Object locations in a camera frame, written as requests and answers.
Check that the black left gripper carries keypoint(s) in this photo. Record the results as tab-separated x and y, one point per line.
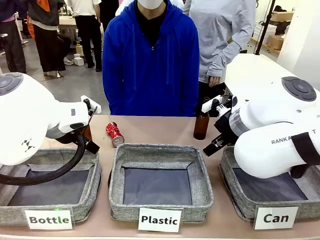
87	132

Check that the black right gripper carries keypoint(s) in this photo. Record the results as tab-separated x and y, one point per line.
225	125

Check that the brown glass bottle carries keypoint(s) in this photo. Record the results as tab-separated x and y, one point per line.
201	125

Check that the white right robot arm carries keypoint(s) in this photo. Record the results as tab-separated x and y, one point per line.
275	130

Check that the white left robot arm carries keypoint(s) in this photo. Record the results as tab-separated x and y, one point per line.
25	112

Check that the crushed red soda can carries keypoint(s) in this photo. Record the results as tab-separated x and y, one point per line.
115	133

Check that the grey fabric basket labelled Can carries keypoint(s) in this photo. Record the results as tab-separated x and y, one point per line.
230	175

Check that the grey fabric basket labelled Plastic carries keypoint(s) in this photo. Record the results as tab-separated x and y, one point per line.
120	175

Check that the white Can label card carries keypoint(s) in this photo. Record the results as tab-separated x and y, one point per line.
276	218

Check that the grey fabric basket labelled Bottle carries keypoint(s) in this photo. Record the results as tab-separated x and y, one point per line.
15	215

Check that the grey hoodie person's hand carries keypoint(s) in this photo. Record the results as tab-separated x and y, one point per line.
215	80

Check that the white Bottle label card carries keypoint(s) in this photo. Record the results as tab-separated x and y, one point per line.
48	219

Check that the white table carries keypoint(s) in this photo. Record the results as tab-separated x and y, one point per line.
255	72

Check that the small white box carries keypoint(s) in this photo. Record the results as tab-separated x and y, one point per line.
78	61

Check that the white Plastic label card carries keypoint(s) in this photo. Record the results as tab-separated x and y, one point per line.
159	220

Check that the person in blue hoodie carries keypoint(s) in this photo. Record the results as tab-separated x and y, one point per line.
150	75

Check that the person in grey hoodie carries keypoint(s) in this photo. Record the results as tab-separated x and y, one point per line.
220	37

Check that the bystander with orange jacket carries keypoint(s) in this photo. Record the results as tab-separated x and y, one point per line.
48	45

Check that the bystander in white shirt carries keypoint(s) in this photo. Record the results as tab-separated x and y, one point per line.
86	32

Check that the large cardboard box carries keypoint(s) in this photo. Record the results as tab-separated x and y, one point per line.
275	42

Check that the black stand pole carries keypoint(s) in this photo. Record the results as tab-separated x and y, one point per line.
264	26

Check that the bystander in purple top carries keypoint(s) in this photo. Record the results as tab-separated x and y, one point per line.
12	37

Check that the small cardboard box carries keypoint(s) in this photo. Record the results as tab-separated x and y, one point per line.
282	16

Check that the white face mask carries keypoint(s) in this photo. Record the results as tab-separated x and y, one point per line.
151	3

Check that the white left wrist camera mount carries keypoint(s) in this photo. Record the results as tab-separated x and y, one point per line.
92	104

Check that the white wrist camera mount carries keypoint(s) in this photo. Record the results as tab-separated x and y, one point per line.
92	104
210	103

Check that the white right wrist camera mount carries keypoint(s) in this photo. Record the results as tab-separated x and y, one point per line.
210	103

